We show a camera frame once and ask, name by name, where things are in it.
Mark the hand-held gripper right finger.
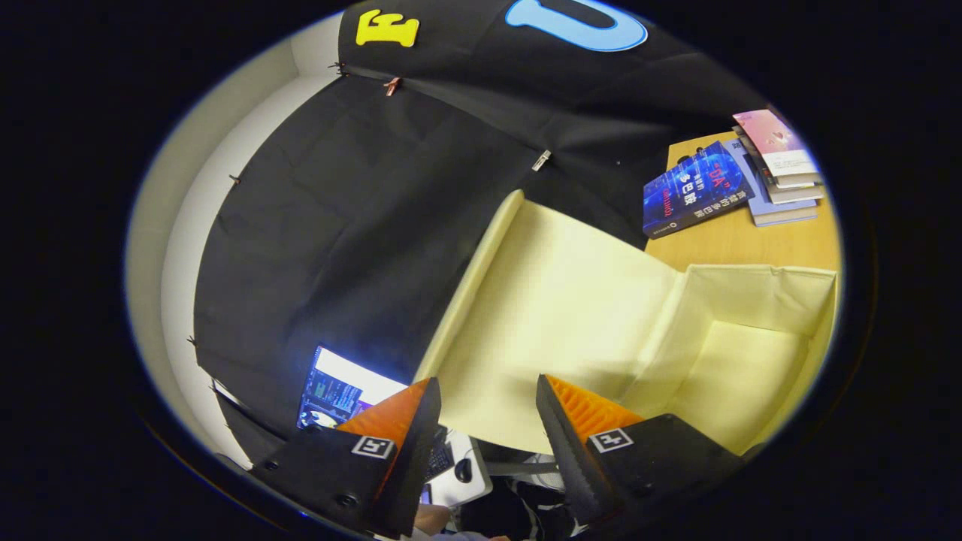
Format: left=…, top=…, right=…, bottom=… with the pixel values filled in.
left=536, top=374, right=746, bottom=531

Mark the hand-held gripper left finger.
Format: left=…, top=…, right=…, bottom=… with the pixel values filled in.
left=250, top=377, right=443, bottom=538

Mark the cream fabric storage box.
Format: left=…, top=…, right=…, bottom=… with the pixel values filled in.
left=412, top=189, right=840, bottom=457

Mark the white side desk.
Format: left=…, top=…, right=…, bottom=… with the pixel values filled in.
left=421, top=430, right=495, bottom=509

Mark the laptop computer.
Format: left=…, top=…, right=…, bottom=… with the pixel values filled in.
left=297, top=344, right=457, bottom=484

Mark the black backdrop cloth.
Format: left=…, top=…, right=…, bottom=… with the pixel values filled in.
left=192, top=0, right=790, bottom=459

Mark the dark blue book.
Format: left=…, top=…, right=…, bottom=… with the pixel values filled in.
left=643, top=141, right=755, bottom=240

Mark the lavender book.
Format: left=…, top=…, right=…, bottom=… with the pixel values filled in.
left=720, top=138, right=818, bottom=228

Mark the grey book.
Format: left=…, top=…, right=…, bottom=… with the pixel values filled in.
left=759, top=174, right=825, bottom=205

